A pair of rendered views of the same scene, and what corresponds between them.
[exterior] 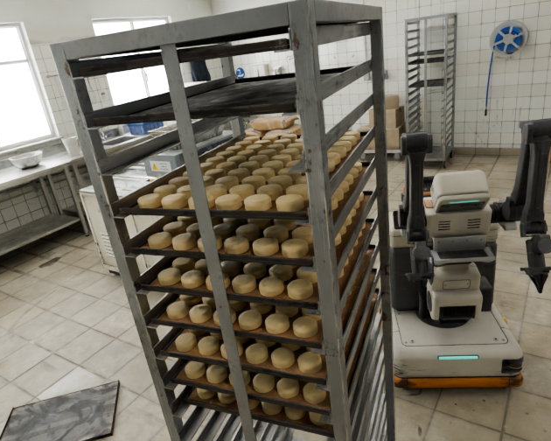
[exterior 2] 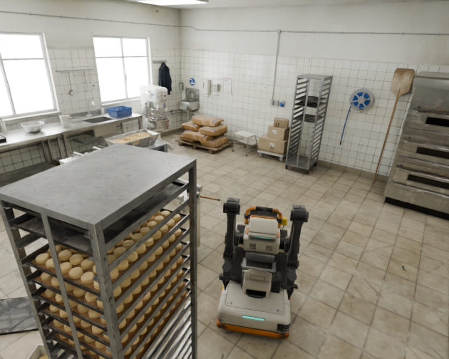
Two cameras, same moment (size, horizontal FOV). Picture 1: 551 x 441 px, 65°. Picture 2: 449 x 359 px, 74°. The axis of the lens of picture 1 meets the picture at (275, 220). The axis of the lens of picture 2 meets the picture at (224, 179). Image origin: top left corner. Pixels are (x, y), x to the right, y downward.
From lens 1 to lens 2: 0.73 m
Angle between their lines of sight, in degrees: 3
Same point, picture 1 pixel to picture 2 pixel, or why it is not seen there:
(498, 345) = (277, 314)
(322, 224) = (105, 303)
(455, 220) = (259, 244)
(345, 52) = (260, 83)
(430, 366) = (237, 320)
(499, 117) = (348, 147)
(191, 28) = (51, 213)
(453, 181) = (259, 224)
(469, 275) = (264, 274)
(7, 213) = (16, 158)
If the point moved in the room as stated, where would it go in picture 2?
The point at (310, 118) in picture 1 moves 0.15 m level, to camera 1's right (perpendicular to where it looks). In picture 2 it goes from (98, 264) to (144, 265)
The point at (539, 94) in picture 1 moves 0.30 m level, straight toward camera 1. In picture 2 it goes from (374, 138) to (372, 142)
